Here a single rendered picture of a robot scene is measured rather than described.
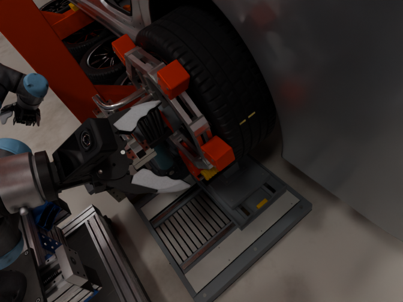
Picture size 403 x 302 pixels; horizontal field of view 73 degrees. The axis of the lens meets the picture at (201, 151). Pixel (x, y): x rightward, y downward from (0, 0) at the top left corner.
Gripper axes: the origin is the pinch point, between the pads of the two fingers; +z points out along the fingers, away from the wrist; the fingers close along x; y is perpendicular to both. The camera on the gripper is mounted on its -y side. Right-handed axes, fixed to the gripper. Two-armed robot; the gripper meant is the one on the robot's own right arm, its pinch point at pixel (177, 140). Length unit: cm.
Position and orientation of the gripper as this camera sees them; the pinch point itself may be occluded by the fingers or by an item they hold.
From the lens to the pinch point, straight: 44.4
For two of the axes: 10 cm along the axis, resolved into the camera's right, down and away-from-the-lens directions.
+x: 3.4, 9.2, -1.8
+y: -3.5, 3.1, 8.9
